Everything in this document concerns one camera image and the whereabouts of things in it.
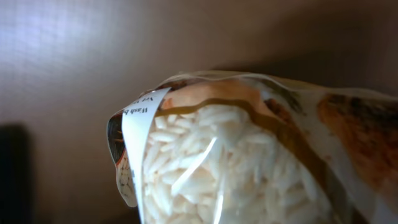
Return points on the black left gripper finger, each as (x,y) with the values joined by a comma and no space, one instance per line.
(16,181)

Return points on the beige snack bag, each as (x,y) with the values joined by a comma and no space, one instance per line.
(231,147)

